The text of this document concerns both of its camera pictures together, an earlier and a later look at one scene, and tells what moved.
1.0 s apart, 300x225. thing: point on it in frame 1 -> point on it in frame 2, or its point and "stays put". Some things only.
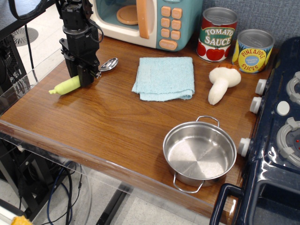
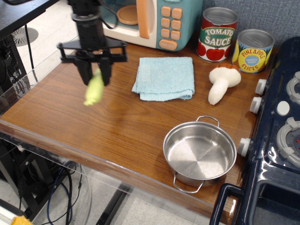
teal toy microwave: x=167 y=25 stays put
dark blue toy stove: x=271 y=195 stays put
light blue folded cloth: x=161 y=78 stays put
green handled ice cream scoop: x=67 y=84 -> x=94 y=89
